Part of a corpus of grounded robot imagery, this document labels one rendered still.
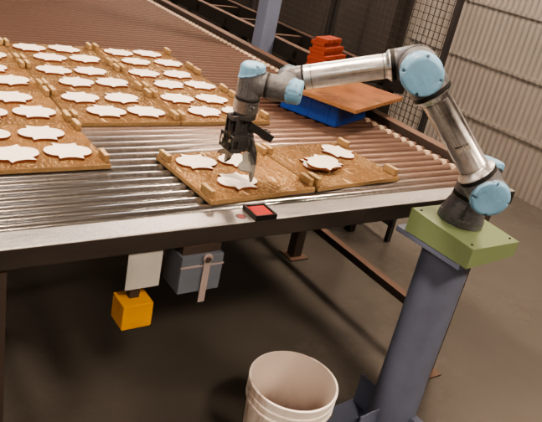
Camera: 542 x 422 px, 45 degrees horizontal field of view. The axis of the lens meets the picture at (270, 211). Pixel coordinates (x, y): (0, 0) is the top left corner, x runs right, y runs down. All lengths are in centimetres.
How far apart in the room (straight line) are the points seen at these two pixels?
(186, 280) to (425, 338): 91
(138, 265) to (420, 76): 92
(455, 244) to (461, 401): 110
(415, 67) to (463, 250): 59
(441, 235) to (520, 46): 372
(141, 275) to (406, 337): 100
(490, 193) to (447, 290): 42
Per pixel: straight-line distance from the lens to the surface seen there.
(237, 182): 204
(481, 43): 589
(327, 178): 226
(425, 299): 227
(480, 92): 586
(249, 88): 190
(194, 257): 182
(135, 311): 183
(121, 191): 194
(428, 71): 185
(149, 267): 180
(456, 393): 305
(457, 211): 215
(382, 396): 252
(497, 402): 312
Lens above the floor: 174
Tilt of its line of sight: 25 degrees down
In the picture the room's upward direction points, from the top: 12 degrees clockwise
